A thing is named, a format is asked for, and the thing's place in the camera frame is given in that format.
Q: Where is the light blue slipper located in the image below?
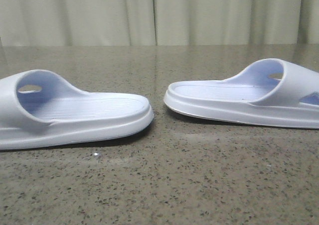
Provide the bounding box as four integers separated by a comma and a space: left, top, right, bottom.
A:
163, 58, 319, 128
0, 70, 154, 150

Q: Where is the beige background curtain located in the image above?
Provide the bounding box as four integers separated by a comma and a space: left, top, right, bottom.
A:
0, 0, 319, 46

